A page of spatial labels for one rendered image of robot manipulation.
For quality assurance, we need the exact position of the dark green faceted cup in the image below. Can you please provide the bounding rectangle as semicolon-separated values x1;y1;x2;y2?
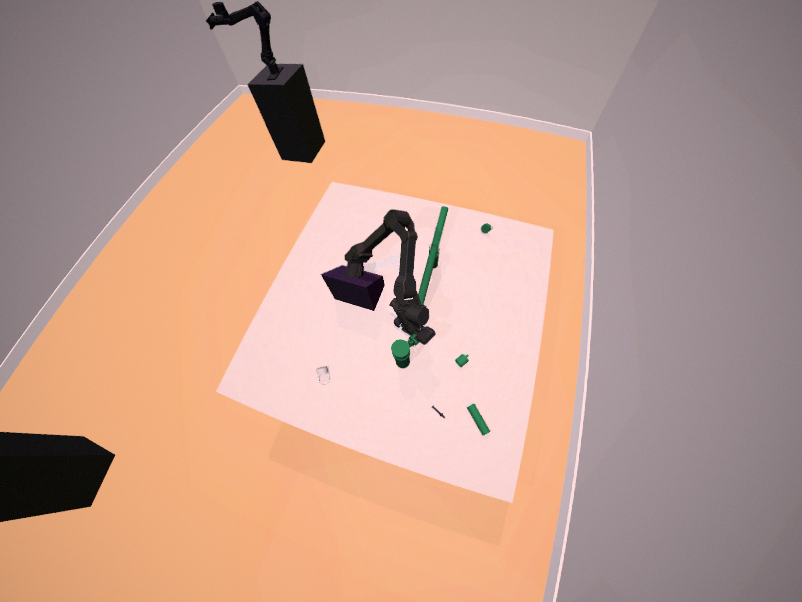
392;333;420;362

